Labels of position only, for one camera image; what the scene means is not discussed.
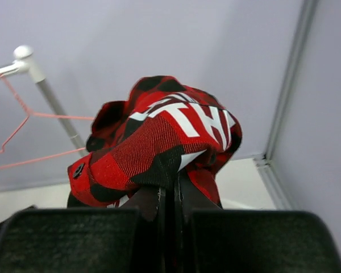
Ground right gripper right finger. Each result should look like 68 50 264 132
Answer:
174 171 341 272

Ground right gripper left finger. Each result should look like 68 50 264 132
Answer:
0 188 165 272

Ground red black plaid shirt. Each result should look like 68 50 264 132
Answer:
67 76 243 208

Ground silver white clothes rack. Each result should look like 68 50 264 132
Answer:
0 45 92 156

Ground pink clothes hanger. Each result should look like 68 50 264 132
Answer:
0 76 79 169

